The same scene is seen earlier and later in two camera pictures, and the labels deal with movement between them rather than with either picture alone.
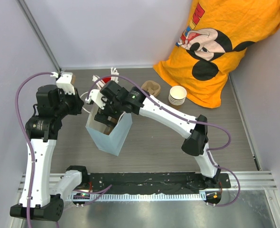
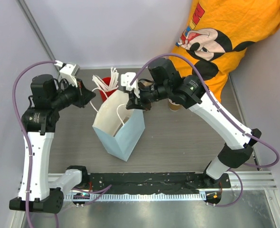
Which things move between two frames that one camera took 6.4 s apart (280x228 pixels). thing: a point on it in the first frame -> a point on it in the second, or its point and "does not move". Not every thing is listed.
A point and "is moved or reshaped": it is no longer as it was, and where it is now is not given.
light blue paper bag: (112, 142) is moved or reshaped
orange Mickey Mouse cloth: (215, 39) does not move
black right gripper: (101, 115) -> (137, 103)
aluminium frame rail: (23, 5) does not move
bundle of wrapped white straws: (100, 82) does not move
